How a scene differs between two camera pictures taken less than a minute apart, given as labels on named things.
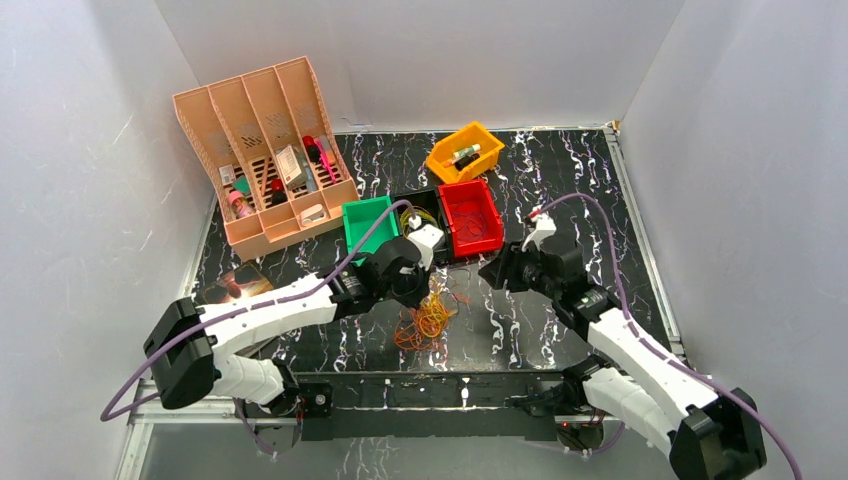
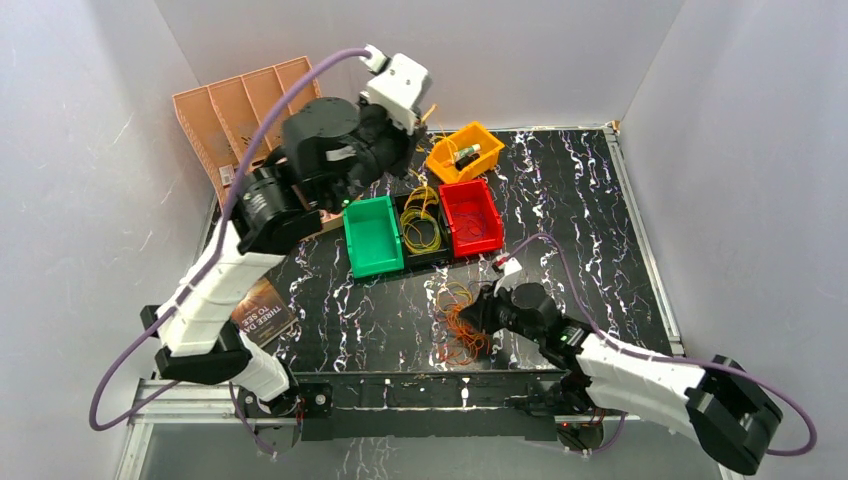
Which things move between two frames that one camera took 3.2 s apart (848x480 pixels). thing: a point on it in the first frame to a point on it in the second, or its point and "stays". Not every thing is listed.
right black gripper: (507, 266) to (482, 315)
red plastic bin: (473, 218) stays
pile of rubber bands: (419, 326) to (459, 341)
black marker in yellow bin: (460, 164) stays
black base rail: (434, 405) stays
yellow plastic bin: (464, 154) stays
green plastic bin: (359, 216) stays
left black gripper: (411, 291) to (400, 151)
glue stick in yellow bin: (471, 150) stays
